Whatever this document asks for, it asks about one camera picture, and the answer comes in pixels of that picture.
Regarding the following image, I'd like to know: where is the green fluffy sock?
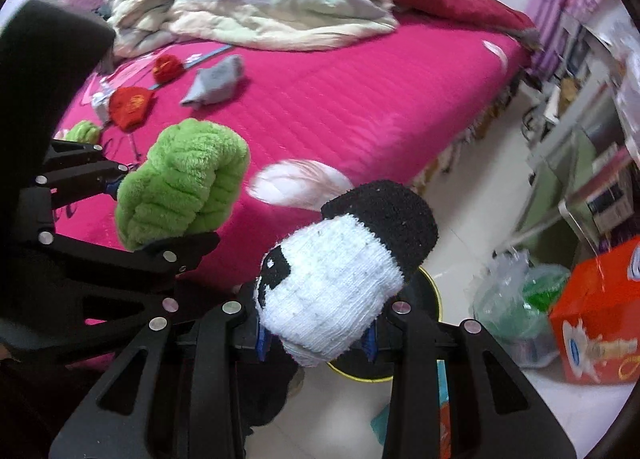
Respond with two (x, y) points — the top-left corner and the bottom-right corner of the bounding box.
(64, 120), (102, 145)
(114, 118), (250, 251)

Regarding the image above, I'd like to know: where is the grey sock ball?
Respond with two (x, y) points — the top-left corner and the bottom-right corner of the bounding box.
(180, 55), (245, 109)

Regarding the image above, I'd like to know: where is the crumpled paper on bed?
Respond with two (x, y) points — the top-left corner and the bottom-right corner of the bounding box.
(91, 84), (115, 124)

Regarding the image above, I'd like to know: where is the large red sock ball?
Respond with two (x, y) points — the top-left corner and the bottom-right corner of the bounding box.
(107, 86), (153, 132)

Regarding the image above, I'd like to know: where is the clear green plastic bag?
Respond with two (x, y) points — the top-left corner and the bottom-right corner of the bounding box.
(470, 251), (570, 369)

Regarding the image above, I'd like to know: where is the black bin yellow rim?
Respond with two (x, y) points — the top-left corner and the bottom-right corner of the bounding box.
(329, 266), (442, 383)

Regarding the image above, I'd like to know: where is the small red sock ball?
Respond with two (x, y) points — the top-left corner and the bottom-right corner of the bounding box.
(152, 54), (186, 86)

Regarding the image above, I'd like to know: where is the pale green rumpled blanket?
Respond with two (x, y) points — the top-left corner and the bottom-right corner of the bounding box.
(103, 0), (398, 58)

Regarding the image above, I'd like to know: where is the white green shelf unit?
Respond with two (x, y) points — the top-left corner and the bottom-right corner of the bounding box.
(498, 18), (639, 266)

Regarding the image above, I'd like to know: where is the pink quilted bedspread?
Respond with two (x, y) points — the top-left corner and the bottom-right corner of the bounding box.
(55, 14), (530, 291)

